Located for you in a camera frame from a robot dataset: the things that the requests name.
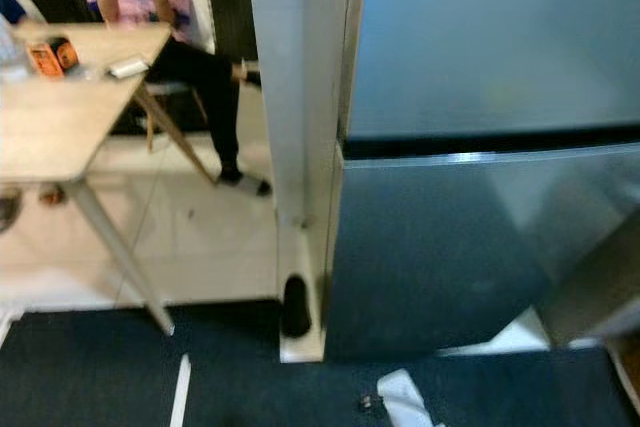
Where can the person in blue top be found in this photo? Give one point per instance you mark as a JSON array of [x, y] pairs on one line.
[[10, 5]]

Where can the wooden table with white legs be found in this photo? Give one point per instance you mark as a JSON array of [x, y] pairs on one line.
[[60, 127]]

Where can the wooden chair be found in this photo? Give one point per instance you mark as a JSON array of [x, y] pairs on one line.
[[175, 136]]

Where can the small black ribbed panel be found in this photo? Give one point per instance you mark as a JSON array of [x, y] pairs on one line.
[[50, 4]]

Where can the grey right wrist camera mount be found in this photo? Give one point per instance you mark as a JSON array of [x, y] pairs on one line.
[[405, 402]]

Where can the grey two-door fridge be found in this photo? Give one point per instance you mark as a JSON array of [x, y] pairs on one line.
[[460, 145]]

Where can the grey fridge door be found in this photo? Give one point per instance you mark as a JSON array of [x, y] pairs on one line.
[[430, 257]]

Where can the white flat packet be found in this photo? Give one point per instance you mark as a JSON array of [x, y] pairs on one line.
[[129, 67]]

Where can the black slipper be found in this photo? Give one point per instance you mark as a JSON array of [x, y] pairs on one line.
[[296, 307]]

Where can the large black ribbed panel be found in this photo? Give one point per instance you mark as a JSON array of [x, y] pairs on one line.
[[230, 12]]

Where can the grey freezer door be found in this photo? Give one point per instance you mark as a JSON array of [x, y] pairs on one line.
[[480, 37]]

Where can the foot in grey sandal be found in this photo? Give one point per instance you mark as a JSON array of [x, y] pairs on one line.
[[10, 209], [52, 194]]

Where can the white partition panel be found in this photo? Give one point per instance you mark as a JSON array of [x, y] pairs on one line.
[[290, 77]]

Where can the white plastic bag red print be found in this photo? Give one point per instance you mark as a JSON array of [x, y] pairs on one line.
[[10, 52]]

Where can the orange and black carton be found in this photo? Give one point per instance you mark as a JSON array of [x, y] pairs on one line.
[[50, 57]]

